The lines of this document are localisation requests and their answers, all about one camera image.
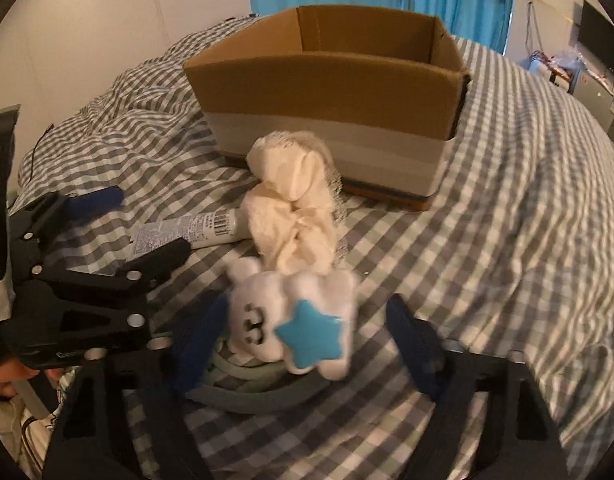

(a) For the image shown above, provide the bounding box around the white squeeze tube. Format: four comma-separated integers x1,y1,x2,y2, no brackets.
129,210,249,264

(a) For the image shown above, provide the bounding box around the white cloud plush toy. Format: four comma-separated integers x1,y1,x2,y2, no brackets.
226,257,361,381

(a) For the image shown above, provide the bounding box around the black cable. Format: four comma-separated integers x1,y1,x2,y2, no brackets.
26,124,56,173

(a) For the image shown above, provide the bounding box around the clear plastic bag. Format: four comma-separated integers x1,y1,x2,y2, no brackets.
550,47,583,81

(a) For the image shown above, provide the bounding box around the person's left hand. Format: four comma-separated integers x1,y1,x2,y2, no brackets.
0,355,35,403

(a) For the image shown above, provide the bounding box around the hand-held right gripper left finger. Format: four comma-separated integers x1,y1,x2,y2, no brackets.
42,294,229,480

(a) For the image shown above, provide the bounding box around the white cabinet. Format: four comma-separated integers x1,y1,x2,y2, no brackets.
571,67,614,133

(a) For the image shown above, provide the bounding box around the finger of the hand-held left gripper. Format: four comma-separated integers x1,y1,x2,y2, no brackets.
9,237,192,356
8,186,124,266

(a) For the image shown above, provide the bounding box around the white crumpled cloth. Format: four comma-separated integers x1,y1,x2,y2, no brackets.
241,130,351,275

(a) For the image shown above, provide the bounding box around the grey hair band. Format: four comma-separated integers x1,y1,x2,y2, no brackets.
184,342,334,415

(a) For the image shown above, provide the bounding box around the grey checkered blanket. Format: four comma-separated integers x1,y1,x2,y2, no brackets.
9,12,614,480

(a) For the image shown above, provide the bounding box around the person's white printed clothing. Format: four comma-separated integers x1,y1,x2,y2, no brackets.
14,385,68,478

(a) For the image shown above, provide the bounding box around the brown cardboard box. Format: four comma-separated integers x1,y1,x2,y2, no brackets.
183,5,471,212

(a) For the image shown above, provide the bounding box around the black monitor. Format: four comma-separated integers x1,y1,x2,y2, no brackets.
577,0,614,92

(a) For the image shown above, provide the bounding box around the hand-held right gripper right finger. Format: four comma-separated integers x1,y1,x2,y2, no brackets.
386,294,569,480

